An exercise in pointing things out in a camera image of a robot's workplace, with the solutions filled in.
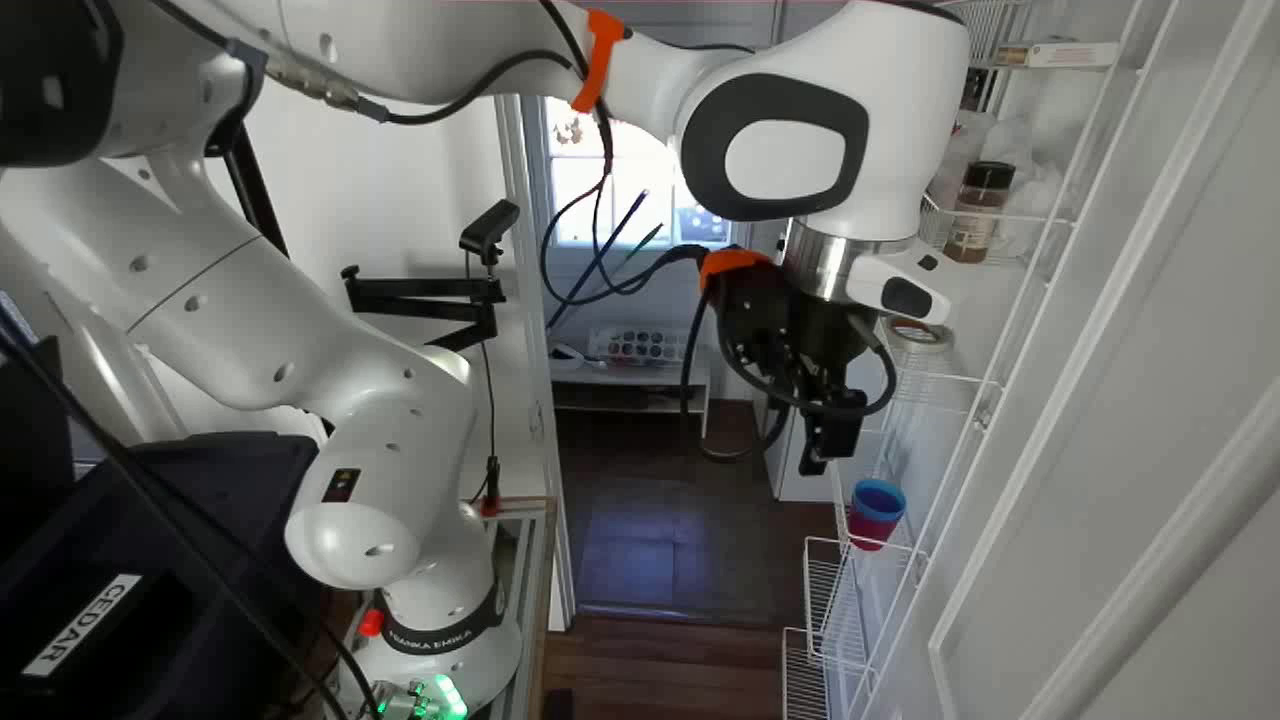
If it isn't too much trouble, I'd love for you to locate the white paint palette tray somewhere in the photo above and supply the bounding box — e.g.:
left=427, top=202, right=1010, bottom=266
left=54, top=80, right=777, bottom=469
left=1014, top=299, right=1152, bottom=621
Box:
left=589, top=323, right=699, bottom=372

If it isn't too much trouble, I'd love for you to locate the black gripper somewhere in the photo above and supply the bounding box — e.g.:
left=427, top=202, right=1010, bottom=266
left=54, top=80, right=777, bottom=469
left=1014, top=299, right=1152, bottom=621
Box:
left=779, top=299, right=894, bottom=479

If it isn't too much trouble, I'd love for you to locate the dark blue pole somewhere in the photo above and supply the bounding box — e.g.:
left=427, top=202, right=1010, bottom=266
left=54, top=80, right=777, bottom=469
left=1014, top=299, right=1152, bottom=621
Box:
left=585, top=215, right=672, bottom=294
left=542, top=188, right=650, bottom=331

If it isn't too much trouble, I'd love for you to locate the black case with white label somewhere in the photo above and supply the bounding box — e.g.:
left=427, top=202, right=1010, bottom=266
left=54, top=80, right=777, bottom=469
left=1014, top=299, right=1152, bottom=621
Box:
left=0, top=428, right=331, bottom=720

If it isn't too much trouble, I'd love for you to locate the flat white box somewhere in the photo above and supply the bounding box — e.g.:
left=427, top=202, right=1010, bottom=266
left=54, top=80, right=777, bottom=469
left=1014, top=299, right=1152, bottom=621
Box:
left=987, top=38, right=1125, bottom=75

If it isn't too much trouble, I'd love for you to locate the metal robot stand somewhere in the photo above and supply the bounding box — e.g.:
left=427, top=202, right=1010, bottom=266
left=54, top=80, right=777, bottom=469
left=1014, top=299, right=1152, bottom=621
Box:
left=465, top=494, right=564, bottom=720

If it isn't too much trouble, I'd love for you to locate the white cabinet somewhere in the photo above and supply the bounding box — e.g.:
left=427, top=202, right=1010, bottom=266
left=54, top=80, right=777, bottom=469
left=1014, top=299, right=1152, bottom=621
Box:
left=762, top=392, right=856, bottom=507

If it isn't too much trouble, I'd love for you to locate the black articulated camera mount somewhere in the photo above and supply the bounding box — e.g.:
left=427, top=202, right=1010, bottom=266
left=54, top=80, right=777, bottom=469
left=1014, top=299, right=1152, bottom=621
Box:
left=334, top=260, right=513, bottom=357

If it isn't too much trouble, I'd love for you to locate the white wire door rack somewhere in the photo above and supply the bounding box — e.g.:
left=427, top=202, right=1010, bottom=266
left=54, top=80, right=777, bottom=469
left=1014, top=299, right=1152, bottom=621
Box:
left=777, top=0, right=1174, bottom=720

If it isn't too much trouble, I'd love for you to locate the large orange cable tie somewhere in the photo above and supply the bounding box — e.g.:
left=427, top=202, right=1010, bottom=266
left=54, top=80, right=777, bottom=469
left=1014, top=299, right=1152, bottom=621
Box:
left=570, top=7, right=630, bottom=115

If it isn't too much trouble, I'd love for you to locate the white low bench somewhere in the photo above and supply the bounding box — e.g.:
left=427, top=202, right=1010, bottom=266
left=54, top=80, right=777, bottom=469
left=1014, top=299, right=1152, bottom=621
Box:
left=548, top=357, right=716, bottom=440

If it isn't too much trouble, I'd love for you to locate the small orange cable tie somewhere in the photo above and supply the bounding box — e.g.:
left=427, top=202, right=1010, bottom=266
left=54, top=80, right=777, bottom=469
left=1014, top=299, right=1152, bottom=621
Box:
left=694, top=244, right=777, bottom=287

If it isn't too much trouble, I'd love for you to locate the brown jar with dark lid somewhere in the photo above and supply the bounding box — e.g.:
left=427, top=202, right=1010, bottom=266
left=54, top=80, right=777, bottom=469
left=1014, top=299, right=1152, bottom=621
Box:
left=939, top=157, right=1020, bottom=268

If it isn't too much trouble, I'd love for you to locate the small black camera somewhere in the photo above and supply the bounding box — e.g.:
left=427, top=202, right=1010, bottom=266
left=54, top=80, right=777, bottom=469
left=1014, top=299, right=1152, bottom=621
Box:
left=457, top=198, right=525, bottom=274

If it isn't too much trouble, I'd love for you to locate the window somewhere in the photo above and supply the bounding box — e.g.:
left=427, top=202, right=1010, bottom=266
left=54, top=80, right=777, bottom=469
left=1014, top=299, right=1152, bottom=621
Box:
left=542, top=92, right=738, bottom=252

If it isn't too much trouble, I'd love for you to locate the white panel door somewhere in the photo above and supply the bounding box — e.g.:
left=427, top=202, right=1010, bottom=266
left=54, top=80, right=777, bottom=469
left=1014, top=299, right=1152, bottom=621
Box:
left=914, top=0, right=1280, bottom=720

